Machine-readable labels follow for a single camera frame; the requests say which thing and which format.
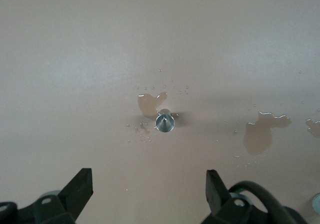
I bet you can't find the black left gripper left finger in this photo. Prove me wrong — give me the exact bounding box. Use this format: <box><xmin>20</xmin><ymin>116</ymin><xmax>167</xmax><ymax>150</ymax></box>
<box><xmin>0</xmin><ymin>168</ymin><xmax>94</xmax><ymax>224</ymax></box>

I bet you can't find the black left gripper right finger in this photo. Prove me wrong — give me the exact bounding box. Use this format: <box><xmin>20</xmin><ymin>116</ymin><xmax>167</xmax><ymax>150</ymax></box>
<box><xmin>201</xmin><ymin>169</ymin><xmax>308</xmax><ymax>224</ymax></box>

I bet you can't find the small clear glass cup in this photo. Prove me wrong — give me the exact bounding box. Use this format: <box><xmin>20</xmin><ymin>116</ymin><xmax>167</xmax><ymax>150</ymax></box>
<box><xmin>155</xmin><ymin>108</ymin><xmax>176</xmax><ymax>134</ymax></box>

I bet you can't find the spilled brown liquid puddle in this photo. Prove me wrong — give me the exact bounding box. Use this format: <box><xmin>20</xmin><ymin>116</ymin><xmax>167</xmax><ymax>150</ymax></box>
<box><xmin>243</xmin><ymin>111</ymin><xmax>293</xmax><ymax>157</ymax></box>
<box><xmin>305</xmin><ymin>118</ymin><xmax>320</xmax><ymax>138</ymax></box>
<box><xmin>137</xmin><ymin>92</ymin><xmax>168</xmax><ymax>117</ymax></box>

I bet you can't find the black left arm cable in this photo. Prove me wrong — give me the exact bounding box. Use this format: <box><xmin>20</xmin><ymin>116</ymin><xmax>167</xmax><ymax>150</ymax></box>
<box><xmin>227</xmin><ymin>181</ymin><xmax>285</xmax><ymax>224</ymax></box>

